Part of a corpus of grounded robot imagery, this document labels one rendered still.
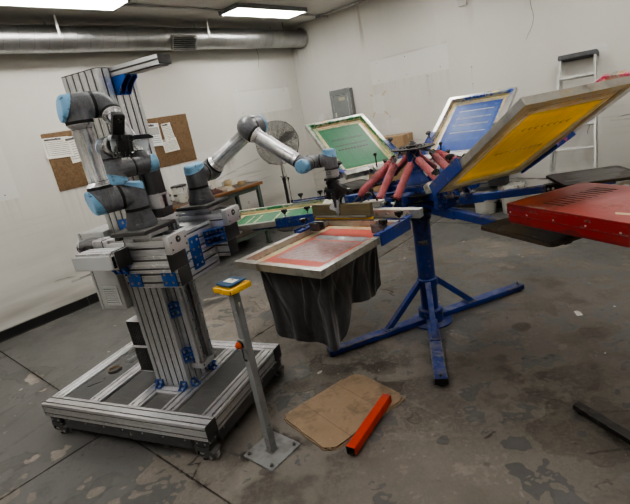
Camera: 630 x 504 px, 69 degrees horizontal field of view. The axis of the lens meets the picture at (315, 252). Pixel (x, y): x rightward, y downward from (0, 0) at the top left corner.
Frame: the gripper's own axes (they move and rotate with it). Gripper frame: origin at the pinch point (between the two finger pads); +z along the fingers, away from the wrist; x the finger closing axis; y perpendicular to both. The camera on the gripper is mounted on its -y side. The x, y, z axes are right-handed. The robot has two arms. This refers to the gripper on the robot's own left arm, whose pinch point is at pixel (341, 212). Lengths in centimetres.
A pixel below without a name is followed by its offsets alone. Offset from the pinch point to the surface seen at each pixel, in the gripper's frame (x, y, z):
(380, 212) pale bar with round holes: -24.2, -9.5, 6.6
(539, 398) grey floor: -25, -93, 109
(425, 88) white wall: -415, 151, -60
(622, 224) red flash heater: 16, -133, -1
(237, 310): 77, 10, 26
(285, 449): 71, 5, 108
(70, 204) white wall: -5, 380, -5
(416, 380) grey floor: -13, -27, 109
